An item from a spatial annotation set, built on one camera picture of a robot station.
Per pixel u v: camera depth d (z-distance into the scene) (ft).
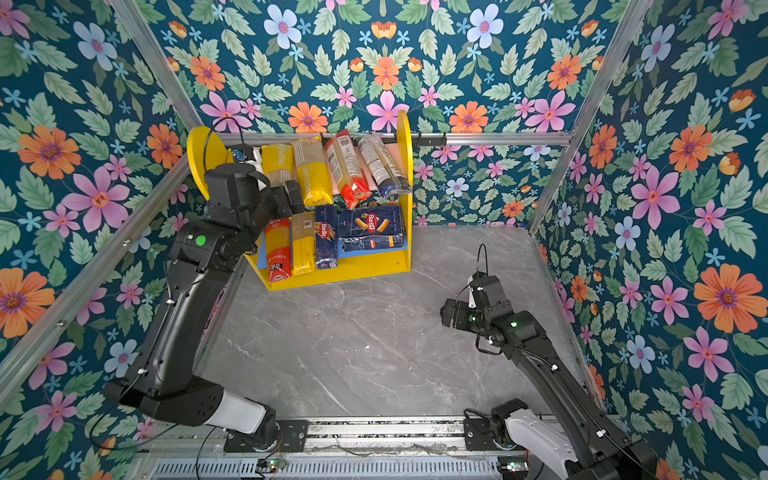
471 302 2.23
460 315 2.21
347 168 2.40
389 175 2.40
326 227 3.15
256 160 1.77
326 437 2.46
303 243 3.05
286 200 1.88
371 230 2.99
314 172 2.42
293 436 2.41
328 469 2.51
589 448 1.27
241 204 1.49
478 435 2.41
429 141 2.98
